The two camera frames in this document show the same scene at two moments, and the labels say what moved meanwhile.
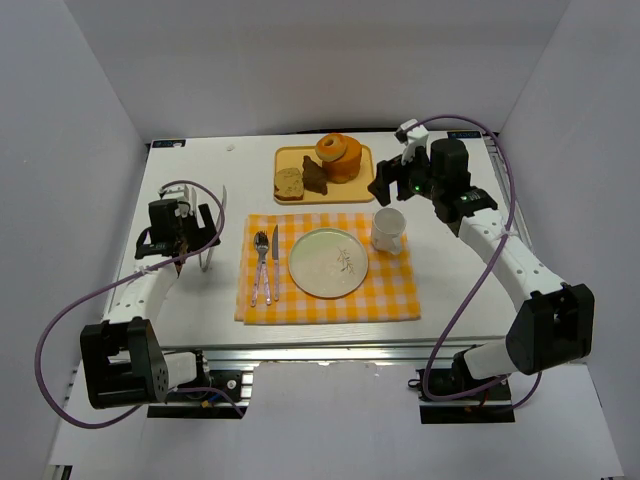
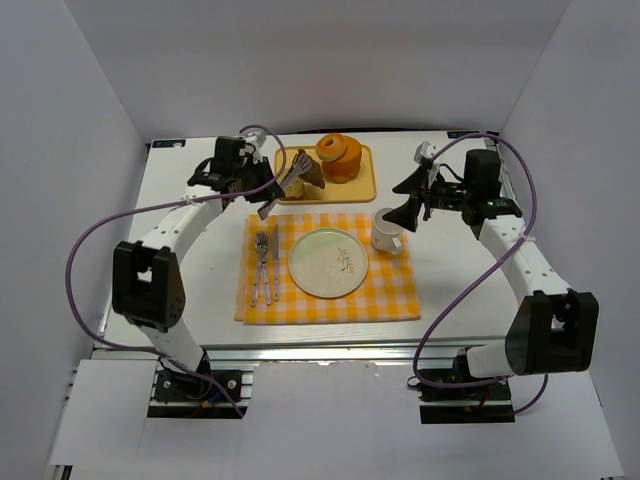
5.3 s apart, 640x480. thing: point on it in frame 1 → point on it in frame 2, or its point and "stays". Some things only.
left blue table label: (169, 143) stays
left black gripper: (203, 235) → (255, 177)
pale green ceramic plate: (328, 262) stays
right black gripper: (392, 172) → (427, 197)
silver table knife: (275, 256) stays
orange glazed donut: (331, 147) stays
